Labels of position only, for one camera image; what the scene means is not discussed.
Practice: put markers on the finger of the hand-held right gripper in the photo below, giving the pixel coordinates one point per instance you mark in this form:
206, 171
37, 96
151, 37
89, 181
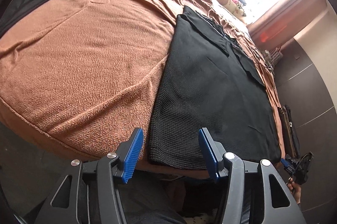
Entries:
285, 162

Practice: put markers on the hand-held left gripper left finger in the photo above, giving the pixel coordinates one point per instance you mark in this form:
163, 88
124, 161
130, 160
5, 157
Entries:
131, 155

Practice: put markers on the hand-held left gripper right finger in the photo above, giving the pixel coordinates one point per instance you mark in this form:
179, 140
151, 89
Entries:
209, 155

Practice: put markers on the black t-shirt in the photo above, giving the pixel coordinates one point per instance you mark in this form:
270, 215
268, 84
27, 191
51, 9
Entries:
210, 97

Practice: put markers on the stack of folded clothes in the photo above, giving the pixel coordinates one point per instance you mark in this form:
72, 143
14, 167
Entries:
289, 129

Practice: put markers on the person's right hand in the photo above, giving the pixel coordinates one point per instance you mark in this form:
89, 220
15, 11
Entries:
295, 189

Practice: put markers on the striped paper bag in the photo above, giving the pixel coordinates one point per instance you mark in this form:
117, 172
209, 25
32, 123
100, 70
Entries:
274, 54

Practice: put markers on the brown blanket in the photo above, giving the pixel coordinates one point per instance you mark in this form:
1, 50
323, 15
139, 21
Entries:
79, 55

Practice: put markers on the pink curtain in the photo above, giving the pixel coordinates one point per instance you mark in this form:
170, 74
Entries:
279, 26

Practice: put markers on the folded black cloth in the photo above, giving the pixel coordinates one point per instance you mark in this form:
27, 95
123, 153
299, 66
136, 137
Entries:
26, 3

